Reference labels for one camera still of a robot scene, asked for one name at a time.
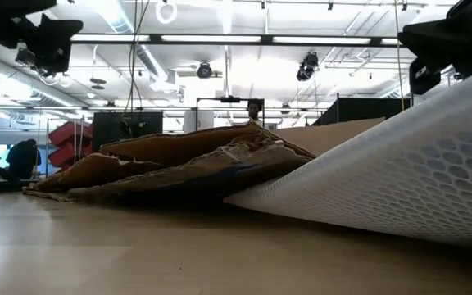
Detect white hanging cable loop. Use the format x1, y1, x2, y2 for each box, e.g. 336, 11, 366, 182
154, 0, 179, 25

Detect black metal frame stand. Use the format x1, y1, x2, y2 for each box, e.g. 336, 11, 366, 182
194, 96, 267, 133

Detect red storage bin rack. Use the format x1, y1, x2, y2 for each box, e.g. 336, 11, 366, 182
47, 120, 94, 174

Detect mesh zip pouch orange trim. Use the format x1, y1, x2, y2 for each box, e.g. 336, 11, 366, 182
223, 62, 472, 252

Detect black monitor screen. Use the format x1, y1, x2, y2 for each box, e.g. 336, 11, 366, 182
91, 111, 165, 153

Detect black partition panel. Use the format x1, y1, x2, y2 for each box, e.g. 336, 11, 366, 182
312, 96, 413, 127

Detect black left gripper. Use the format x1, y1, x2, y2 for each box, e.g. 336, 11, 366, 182
21, 13, 85, 77

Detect brown cardboard shipping box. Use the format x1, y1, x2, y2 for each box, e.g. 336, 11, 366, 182
21, 116, 387, 205

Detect person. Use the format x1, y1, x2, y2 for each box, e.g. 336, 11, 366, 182
5, 138, 43, 180
247, 98, 265, 126

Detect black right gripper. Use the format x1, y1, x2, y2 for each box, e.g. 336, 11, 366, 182
397, 17, 472, 97

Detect hanging black cables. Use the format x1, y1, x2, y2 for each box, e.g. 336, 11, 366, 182
121, 0, 152, 120

